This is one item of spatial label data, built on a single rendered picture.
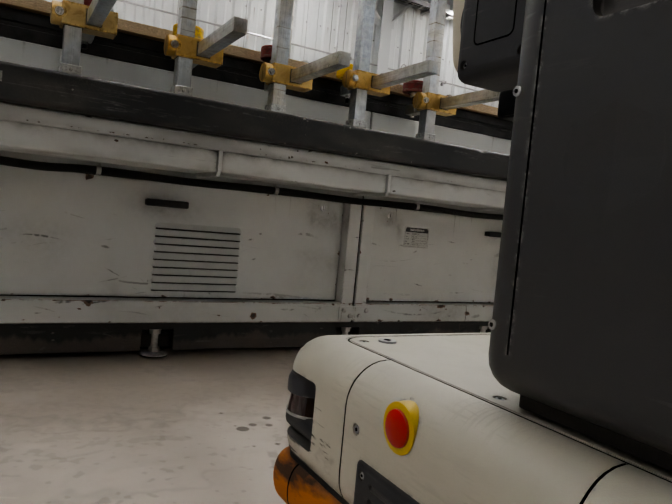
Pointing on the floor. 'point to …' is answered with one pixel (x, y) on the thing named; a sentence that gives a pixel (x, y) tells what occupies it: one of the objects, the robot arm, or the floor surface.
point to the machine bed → (225, 232)
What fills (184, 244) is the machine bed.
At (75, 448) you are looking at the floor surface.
